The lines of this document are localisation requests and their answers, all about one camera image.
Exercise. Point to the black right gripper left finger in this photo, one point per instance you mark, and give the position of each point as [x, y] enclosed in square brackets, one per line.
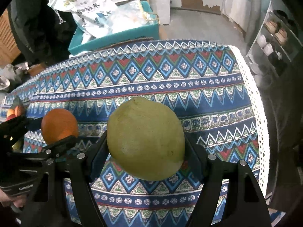
[47, 203]

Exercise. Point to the small tangerine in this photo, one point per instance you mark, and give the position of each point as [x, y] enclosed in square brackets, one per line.
[58, 124]

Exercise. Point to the yellow green apple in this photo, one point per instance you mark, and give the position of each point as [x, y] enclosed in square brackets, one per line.
[146, 139]

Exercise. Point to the green yellow mango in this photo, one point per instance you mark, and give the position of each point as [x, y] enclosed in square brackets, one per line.
[18, 146]

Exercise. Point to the large orange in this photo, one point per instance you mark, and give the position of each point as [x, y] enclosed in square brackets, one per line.
[19, 110]

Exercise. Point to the left hand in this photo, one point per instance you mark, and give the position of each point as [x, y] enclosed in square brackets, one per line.
[6, 200]

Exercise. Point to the orange on plate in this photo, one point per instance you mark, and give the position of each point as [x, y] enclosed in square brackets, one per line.
[10, 112]

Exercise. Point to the glass fruit plate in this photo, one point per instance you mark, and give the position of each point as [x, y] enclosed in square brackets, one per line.
[17, 101]

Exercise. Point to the grey hoodie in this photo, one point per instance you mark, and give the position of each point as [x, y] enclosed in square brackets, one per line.
[13, 76]

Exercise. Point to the patterned blue tablecloth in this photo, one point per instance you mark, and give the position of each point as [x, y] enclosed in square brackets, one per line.
[208, 86]

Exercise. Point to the dark hanging jacket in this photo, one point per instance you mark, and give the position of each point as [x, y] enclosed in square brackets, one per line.
[41, 35]

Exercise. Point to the teal cardboard box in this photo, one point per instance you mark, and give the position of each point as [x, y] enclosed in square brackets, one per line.
[143, 32]

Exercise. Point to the shoe rack with shoes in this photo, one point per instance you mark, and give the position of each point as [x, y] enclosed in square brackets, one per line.
[278, 40]

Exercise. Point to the white rice bag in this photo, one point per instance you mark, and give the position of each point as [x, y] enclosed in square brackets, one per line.
[90, 15]

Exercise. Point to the clear plastic bag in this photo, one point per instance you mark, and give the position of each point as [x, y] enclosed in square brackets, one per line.
[129, 16]

